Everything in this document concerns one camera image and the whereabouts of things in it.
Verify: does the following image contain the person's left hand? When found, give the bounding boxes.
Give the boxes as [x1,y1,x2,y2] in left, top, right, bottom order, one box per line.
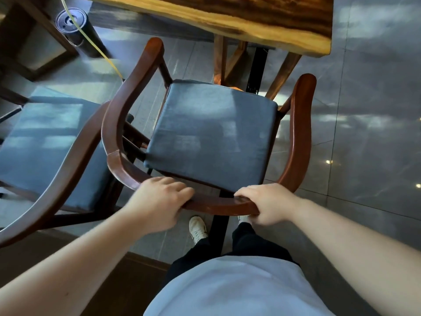
[127,176,195,235]

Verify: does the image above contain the person's right hand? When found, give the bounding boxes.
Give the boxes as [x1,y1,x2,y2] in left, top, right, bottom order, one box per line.
[234,184,302,227]

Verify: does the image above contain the reddish brown wooden armchair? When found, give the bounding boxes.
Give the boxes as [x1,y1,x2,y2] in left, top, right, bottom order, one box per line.
[101,37,317,217]

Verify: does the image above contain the person's right forearm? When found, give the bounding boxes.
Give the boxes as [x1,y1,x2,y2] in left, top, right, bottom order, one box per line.
[291,198,421,316]

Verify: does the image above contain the person's left forearm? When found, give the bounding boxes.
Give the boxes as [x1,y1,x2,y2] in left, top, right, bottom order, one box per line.
[0,202,155,316]

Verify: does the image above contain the black trousers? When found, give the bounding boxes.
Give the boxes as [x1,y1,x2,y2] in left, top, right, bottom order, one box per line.
[161,222,302,288]

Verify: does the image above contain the dark grey seat cushion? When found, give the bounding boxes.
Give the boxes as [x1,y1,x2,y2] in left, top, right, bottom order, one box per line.
[144,79,279,187]
[0,86,114,212]

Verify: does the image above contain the white shirt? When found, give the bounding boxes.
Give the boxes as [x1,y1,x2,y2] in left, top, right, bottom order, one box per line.
[143,256,337,316]

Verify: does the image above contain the dark brown wooden armchair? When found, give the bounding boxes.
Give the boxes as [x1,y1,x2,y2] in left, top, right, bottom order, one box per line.
[0,85,152,249]

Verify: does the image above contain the live-edge wooden table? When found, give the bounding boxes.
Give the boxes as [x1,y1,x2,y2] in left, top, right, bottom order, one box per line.
[78,0,335,102]

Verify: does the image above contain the black cylindrical bin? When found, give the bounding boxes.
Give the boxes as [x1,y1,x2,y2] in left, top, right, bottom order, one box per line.
[55,8,110,58]

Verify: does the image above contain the dark wooden stool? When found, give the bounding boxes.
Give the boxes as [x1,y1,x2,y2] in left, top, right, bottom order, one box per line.
[0,0,80,81]

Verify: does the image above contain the yellow hose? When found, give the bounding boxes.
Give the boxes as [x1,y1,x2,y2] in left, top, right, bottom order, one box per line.
[60,0,126,81]

